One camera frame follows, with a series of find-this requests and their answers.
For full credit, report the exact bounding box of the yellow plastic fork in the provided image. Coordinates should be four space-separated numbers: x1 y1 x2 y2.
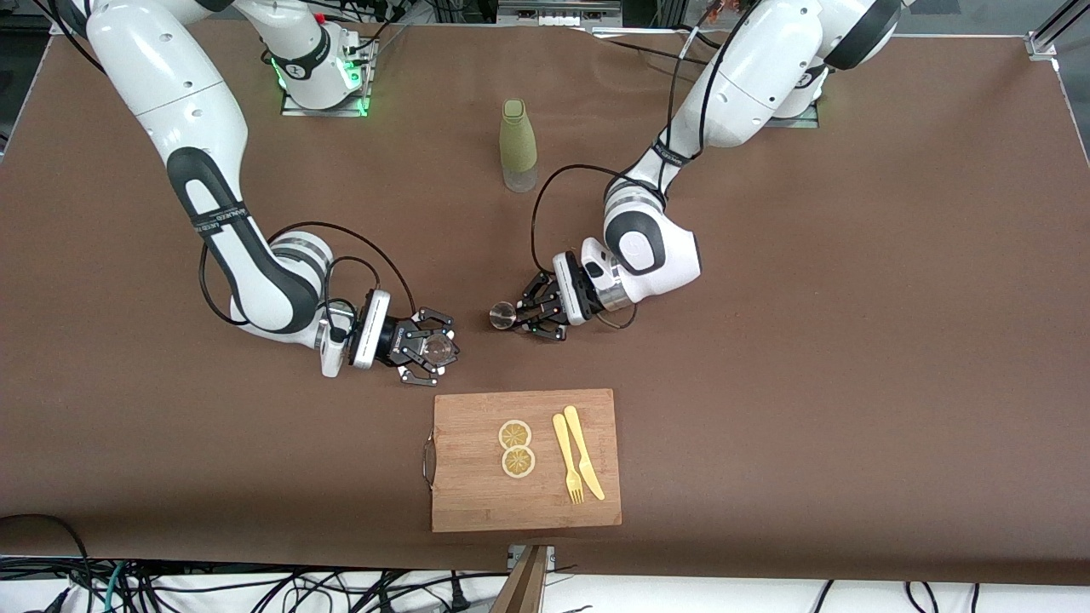
552 413 586 505

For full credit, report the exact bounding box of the wooden cutting board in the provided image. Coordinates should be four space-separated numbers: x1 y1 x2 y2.
423 388 622 534

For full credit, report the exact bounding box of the yellow plastic knife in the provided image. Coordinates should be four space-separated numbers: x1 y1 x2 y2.
563 405 606 501

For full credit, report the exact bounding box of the green sleeved glass bottle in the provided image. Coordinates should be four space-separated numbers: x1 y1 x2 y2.
500 100 539 193

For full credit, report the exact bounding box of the brown table cover sheet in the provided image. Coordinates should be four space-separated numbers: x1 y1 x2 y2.
0 15 1090 588

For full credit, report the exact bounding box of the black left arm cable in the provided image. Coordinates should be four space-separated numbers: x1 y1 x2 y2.
530 0 763 273

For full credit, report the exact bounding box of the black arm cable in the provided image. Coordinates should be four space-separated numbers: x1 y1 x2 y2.
198 221 418 329
530 0 763 273

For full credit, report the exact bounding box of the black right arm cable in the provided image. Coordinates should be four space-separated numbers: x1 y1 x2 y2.
198 221 418 329

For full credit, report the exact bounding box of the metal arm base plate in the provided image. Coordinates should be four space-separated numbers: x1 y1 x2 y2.
766 94 820 129
281 38 376 117

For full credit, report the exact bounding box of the wooden post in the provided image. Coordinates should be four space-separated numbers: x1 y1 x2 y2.
490 545 556 613

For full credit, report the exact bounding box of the black base power cable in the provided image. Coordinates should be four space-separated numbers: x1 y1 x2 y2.
592 32 708 66

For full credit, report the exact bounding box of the thick black floor cable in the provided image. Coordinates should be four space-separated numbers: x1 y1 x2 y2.
0 513 95 613

